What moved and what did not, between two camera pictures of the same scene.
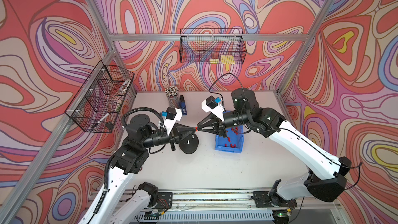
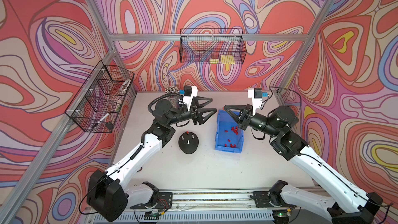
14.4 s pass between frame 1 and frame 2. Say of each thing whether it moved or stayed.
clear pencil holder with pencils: stayed
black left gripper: moved
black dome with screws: stayed
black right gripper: moved
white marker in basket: stayed
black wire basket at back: stayed
